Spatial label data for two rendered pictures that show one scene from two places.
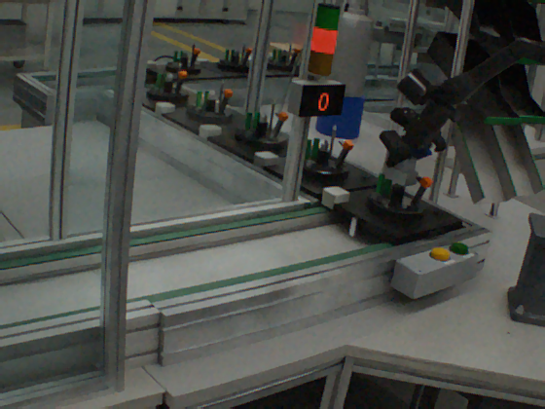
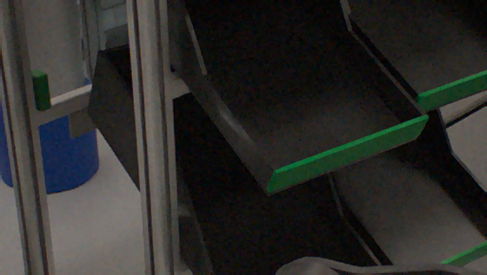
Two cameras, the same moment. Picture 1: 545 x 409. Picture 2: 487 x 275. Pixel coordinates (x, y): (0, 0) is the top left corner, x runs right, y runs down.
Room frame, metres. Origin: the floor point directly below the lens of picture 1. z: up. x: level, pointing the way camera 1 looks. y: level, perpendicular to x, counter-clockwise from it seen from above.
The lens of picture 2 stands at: (1.20, -0.41, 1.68)
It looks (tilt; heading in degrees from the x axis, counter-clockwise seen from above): 28 degrees down; 357
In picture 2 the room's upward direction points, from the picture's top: 1 degrees counter-clockwise
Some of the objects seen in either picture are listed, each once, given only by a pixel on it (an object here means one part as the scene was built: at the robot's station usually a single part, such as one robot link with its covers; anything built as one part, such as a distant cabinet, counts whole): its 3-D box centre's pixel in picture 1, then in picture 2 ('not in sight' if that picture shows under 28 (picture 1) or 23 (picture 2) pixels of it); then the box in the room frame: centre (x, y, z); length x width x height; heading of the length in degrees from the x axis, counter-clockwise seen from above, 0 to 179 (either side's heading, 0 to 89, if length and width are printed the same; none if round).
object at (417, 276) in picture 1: (436, 269); not in sight; (1.44, -0.34, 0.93); 0.21 x 0.07 x 0.06; 133
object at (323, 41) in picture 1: (323, 40); not in sight; (1.62, -0.04, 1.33); 0.05 x 0.05 x 0.05
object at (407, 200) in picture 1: (395, 204); not in sight; (1.66, -0.26, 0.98); 0.14 x 0.14 x 0.02
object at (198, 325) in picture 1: (351, 282); not in sight; (1.36, -0.16, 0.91); 0.89 x 0.06 x 0.11; 133
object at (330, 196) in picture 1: (335, 198); not in sight; (1.67, -0.12, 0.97); 0.05 x 0.05 x 0.04; 43
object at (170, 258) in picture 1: (283, 250); not in sight; (1.47, -0.02, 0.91); 0.84 x 0.28 x 0.10; 133
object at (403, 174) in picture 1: (400, 165); not in sight; (1.67, -0.25, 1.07); 0.08 x 0.04 x 0.07; 43
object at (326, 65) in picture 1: (320, 61); not in sight; (1.62, -0.04, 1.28); 0.05 x 0.05 x 0.05
